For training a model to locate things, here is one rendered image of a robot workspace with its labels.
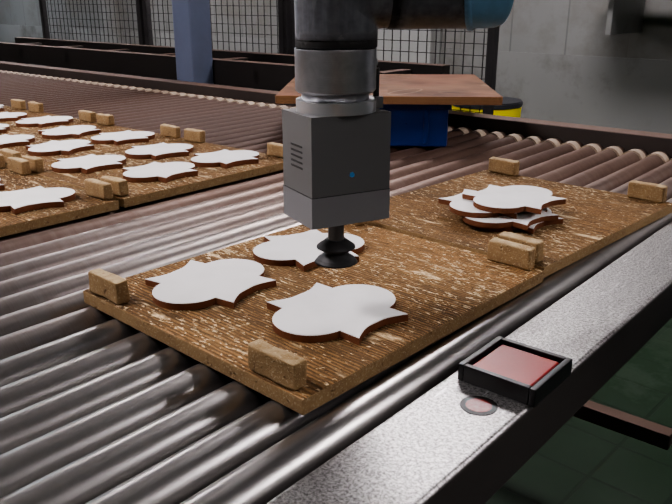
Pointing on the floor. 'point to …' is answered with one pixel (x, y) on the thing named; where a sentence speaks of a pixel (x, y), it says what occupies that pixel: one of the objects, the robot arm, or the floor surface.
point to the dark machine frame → (241, 76)
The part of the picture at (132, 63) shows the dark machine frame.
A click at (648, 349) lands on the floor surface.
